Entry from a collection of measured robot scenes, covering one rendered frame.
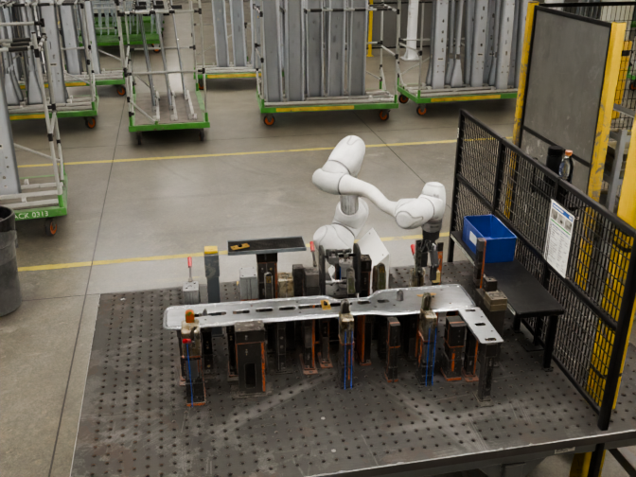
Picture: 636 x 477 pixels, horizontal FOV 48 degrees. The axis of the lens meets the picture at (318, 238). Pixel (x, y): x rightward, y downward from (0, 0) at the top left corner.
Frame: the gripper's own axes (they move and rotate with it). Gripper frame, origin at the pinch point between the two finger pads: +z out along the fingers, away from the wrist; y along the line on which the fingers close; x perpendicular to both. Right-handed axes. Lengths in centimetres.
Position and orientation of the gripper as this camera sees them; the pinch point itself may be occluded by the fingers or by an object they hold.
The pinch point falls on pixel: (428, 271)
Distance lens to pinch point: 322.7
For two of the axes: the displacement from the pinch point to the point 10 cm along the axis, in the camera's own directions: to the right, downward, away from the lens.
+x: 9.9, -0.6, 1.4
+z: 0.0, 9.1, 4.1
